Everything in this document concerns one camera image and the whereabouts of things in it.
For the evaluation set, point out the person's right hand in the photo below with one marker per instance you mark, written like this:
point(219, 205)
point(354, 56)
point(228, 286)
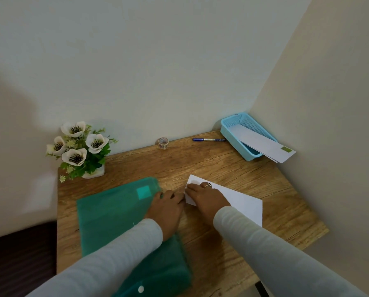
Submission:
point(209, 202)

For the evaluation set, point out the person's left hand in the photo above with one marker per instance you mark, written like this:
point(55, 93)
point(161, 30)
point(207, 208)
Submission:
point(165, 213)

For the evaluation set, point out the person's right fingers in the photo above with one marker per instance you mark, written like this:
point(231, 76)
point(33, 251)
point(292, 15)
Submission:
point(196, 188)

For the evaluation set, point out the person's left fingers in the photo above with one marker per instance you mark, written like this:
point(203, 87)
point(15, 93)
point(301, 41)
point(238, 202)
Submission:
point(172, 197)

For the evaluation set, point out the white paper sheet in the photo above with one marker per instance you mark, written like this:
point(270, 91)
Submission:
point(243, 204)

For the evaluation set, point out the person's left forearm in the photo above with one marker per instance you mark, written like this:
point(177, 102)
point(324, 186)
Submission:
point(110, 262)

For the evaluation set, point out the person's right forearm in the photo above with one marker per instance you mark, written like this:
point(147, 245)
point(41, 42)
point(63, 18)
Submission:
point(271, 253)

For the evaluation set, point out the blue pen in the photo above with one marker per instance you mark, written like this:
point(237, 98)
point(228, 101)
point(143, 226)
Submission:
point(207, 140)

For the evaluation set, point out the clear tape roll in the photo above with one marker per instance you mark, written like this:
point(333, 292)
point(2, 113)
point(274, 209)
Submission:
point(163, 143)

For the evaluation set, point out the green plastic document folder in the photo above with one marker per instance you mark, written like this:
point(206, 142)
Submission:
point(110, 213)

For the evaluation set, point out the light blue plastic basket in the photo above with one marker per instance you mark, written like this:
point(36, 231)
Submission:
point(231, 132)

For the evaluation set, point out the white envelope with green stamp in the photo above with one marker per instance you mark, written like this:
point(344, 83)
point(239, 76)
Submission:
point(265, 145)

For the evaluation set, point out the white artificial flowers in pot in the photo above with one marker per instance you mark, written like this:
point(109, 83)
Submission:
point(79, 151)

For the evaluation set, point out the black table leg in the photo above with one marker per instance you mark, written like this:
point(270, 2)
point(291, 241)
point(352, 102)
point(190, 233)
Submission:
point(261, 289)

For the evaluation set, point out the dark striped fabric furniture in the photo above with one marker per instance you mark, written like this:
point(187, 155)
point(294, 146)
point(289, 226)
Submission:
point(20, 262)

